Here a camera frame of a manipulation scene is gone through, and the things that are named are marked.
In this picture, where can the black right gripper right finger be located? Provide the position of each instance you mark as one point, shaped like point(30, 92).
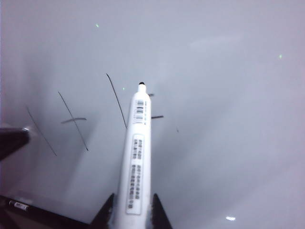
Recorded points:
point(159, 217)

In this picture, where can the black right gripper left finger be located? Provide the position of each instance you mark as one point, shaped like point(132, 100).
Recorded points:
point(102, 217)

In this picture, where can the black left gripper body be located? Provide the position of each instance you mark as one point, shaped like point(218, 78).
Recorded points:
point(12, 140)

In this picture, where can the black whiteboard pen tray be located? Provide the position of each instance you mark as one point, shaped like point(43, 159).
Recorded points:
point(47, 215)

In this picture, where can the dark marker with white label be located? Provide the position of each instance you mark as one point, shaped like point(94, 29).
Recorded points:
point(19, 205)

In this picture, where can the white glossy whiteboard panel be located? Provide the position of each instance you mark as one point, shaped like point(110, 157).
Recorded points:
point(214, 95)

